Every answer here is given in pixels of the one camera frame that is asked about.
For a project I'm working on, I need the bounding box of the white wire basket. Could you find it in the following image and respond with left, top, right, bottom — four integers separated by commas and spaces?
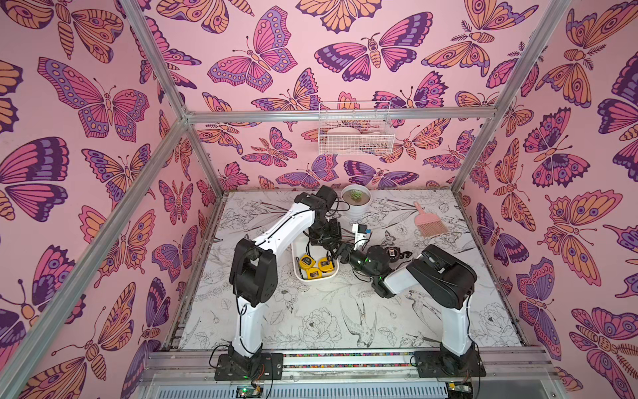
317, 107, 395, 156

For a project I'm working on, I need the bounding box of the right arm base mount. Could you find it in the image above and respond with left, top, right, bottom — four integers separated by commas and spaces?
412, 343, 487, 378

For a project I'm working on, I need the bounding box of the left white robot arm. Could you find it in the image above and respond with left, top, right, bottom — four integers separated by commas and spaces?
228, 186, 342, 371

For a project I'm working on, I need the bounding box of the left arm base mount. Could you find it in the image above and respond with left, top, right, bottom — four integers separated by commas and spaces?
214, 347, 283, 381

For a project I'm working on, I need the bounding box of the black yellow tape measure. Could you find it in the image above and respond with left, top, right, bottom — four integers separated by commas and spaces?
297, 254, 316, 270

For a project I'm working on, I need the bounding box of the white storage box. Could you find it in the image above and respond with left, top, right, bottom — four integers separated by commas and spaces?
291, 234, 341, 284

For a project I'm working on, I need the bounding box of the pink brush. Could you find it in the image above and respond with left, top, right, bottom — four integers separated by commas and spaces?
414, 202, 449, 238

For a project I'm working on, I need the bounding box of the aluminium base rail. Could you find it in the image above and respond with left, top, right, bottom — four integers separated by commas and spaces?
134, 347, 569, 398

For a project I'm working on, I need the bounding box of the white plant pot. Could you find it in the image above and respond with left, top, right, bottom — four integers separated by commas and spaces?
341, 184, 372, 219

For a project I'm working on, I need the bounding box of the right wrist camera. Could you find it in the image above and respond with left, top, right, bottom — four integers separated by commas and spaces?
352, 224, 372, 250

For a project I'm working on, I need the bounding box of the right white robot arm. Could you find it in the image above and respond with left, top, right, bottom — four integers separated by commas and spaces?
332, 243, 479, 376

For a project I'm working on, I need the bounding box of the yellow tape measure with clip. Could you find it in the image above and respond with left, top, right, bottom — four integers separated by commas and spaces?
317, 258, 335, 274

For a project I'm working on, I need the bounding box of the green circuit board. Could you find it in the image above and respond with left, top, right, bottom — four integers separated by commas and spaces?
235, 386, 264, 399

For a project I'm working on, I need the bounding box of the small yellow tape measure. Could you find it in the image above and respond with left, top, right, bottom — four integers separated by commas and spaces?
306, 268, 323, 280

